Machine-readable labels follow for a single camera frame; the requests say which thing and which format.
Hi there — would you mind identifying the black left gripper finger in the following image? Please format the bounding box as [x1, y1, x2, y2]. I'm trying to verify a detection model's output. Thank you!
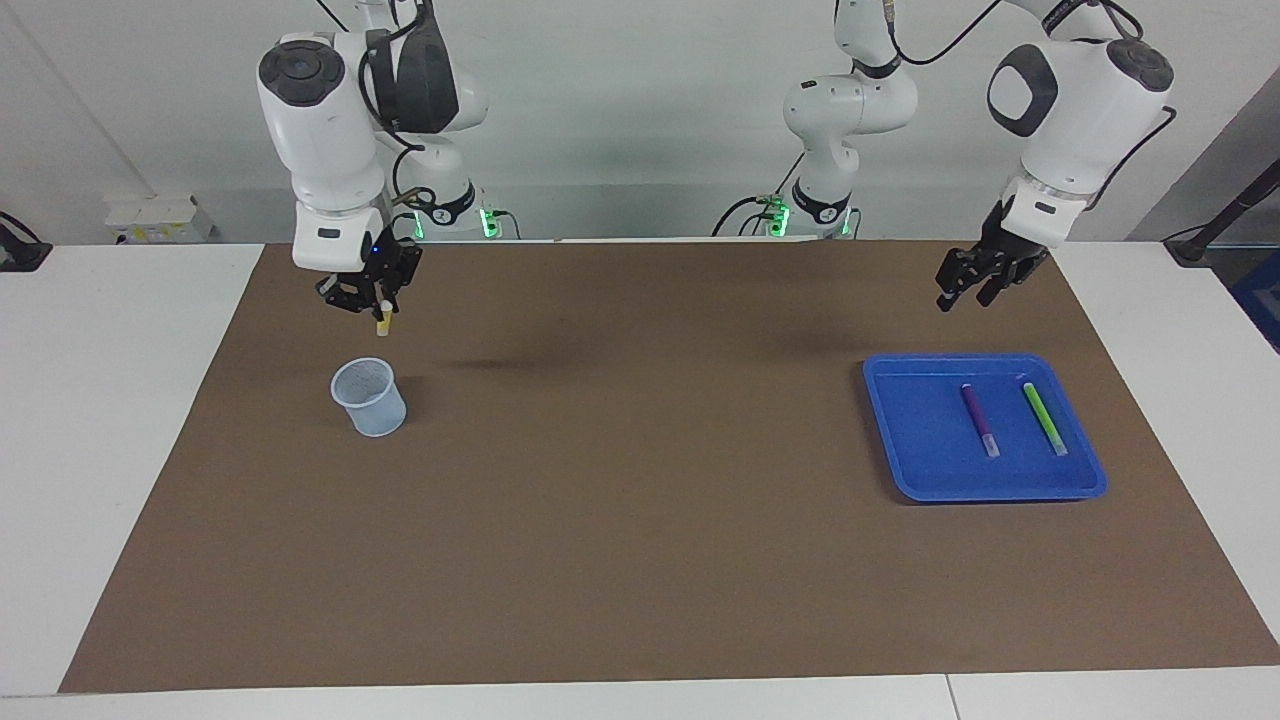
[936, 247, 991, 313]
[975, 262, 1041, 308]

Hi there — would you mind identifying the purple pen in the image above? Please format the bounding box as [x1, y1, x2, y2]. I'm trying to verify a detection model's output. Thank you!
[960, 383, 1001, 459]

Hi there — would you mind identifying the green pen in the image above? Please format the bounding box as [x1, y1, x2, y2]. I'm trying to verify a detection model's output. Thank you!
[1021, 381, 1070, 458]

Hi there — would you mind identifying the translucent plastic cup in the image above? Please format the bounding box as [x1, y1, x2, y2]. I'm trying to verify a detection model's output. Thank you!
[330, 357, 408, 438]

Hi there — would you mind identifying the blue plastic tray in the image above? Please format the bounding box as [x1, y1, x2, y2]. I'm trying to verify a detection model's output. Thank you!
[862, 352, 1109, 503]

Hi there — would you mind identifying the black stand pole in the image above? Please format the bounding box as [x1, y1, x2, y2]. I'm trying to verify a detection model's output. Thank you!
[1165, 160, 1280, 266]

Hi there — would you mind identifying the white power strip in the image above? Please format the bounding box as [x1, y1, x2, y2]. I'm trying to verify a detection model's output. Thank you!
[105, 195, 216, 244]

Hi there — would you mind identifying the blue box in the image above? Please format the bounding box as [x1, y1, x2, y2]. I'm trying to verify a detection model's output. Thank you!
[1228, 250, 1280, 353]

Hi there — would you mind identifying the brown table mat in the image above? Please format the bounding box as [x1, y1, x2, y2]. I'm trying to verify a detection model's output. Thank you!
[58, 238, 1280, 694]

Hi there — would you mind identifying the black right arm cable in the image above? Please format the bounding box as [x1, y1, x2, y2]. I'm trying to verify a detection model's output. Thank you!
[315, 0, 441, 233]

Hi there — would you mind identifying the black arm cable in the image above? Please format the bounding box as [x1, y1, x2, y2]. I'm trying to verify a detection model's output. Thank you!
[315, 0, 441, 233]
[885, 0, 1178, 211]

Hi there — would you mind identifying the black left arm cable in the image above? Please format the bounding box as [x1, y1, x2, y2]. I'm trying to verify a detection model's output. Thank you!
[885, 0, 1178, 211]

